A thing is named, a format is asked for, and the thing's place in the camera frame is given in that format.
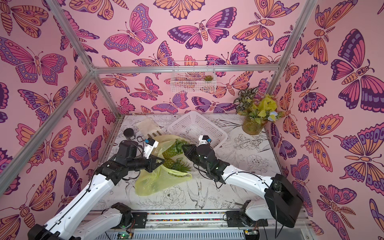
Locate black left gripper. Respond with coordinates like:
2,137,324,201
127,154,166,173

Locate pineapple front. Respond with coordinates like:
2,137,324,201
164,158,191,173

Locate pineapple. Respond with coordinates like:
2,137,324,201
164,158,191,173
163,139,189,160

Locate yellow-green plastic bag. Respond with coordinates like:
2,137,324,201
135,135,193,197

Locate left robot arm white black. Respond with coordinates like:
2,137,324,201
28,138,164,240

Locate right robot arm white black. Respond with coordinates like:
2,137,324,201
182,144,304,228

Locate small black round jar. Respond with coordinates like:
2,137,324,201
123,128,135,140

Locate white plastic perforated basket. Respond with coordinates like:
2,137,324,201
167,112,228,151

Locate potted plant yellow green leaves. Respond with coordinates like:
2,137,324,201
234,87,284,135

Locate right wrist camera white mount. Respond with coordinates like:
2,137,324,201
198,135,212,146

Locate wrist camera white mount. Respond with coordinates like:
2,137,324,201
143,138,159,159
198,135,212,146

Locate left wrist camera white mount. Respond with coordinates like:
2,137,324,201
143,138,159,159

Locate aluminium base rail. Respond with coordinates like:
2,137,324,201
96,210,318,240

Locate small green item in wire basket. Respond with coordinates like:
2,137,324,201
204,76,214,82

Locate white wire wall basket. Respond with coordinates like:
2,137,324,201
169,60,217,94

